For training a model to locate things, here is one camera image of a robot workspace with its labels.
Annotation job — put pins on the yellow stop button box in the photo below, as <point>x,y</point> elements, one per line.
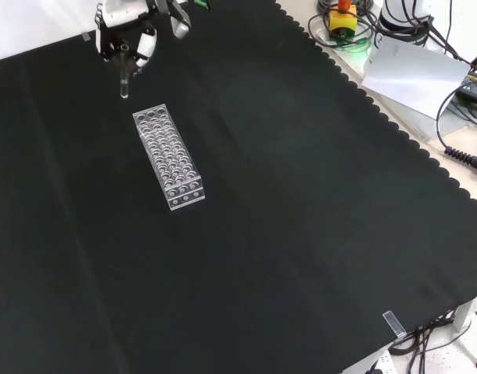
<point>343,23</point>

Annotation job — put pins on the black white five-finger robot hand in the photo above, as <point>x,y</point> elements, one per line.
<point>121,15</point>

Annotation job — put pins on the pale board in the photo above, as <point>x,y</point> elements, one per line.
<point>414,78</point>

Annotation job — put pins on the clear plastic test tube rack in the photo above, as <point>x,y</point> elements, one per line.
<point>164,156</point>

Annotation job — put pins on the clear cloth clip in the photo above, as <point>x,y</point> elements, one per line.
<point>393,324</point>

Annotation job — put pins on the black power adapter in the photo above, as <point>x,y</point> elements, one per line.
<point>476,87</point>

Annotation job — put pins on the black bench cloth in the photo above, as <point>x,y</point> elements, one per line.
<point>262,218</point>

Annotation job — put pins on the white power strip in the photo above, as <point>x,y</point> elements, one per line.
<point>382,362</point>

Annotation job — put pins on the clear glass test tube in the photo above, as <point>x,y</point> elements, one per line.
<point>124,83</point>

